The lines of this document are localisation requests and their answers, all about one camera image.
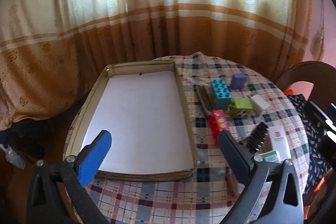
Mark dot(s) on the brown comb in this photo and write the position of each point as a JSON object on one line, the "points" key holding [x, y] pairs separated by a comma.
{"points": [[205, 101]]}

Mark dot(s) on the curtain tassel tieback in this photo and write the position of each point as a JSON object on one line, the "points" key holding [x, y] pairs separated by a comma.
{"points": [[318, 45]]}

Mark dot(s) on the green floss pick box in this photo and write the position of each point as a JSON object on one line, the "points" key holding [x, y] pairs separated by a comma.
{"points": [[271, 156]]}

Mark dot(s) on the navy feather pattern cushion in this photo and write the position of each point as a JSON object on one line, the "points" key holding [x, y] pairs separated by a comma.
{"points": [[318, 166]]}

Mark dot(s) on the red toy brick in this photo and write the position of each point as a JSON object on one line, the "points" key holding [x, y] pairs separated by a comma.
{"points": [[218, 123]]}

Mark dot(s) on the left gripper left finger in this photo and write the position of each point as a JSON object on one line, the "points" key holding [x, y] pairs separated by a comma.
{"points": [[91, 157]]}

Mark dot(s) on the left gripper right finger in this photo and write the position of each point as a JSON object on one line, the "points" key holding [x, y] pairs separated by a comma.
{"points": [[237, 157]]}

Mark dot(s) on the white charger plug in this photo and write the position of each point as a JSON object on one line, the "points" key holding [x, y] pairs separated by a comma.
{"points": [[259, 104]]}

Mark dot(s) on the small plastic bottle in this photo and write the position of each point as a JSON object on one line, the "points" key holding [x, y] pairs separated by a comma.
{"points": [[13, 157]]}

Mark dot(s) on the purple block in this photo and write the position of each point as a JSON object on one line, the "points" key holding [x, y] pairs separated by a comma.
{"points": [[238, 81]]}

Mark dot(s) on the blue toy brick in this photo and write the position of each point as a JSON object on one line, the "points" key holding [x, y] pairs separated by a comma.
{"points": [[220, 94]]}

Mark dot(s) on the dark cloth on floor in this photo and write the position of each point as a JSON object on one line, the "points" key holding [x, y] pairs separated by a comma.
{"points": [[37, 139]]}

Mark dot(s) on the white Oriental Club box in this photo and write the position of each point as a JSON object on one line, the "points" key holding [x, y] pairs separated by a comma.
{"points": [[279, 141]]}

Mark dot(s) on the gold metal tray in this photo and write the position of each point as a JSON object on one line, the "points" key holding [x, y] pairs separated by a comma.
{"points": [[76, 137]]}

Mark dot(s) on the orange cloth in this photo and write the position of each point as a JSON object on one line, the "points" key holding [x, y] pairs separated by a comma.
{"points": [[289, 91]]}

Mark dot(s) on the white paper tray liner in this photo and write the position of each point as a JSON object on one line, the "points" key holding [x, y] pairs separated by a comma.
{"points": [[145, 117]]}

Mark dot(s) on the green cube toy brick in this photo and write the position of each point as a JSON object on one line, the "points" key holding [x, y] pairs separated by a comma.
{"points": [[240, 107]]}

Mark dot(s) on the beige orange curtain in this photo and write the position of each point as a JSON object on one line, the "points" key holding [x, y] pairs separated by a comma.
{"points": [[52, 51]]}

